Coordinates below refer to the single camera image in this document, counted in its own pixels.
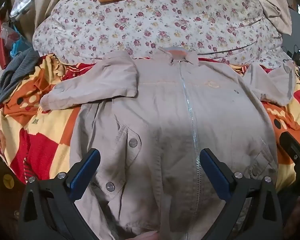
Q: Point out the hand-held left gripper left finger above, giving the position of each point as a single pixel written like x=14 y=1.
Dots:
x=86 y=172

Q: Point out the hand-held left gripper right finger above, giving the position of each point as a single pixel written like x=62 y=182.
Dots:
x=214 y=172

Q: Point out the beige zip jacket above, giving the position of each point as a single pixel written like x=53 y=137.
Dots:
x=160 y=110

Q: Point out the red orange yellow bedsheet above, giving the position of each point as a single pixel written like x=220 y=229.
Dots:
x=40 y=142

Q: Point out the dark bag with round emblem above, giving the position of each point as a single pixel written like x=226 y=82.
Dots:
x=9 y=182

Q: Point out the grey striped cloth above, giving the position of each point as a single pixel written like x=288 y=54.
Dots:
x=17 y=67

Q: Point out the blue plastic bag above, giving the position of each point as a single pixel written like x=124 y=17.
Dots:
x=19 y=47

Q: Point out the beige pillow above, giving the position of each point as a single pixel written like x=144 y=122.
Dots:
x=272 y=2

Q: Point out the floral quilt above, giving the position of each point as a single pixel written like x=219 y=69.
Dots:
x=145 y=27

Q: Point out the red bag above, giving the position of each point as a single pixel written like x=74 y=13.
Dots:
x=0 y=40

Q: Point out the clear plastic bag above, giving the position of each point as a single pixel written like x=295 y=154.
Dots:
x=20 y=8

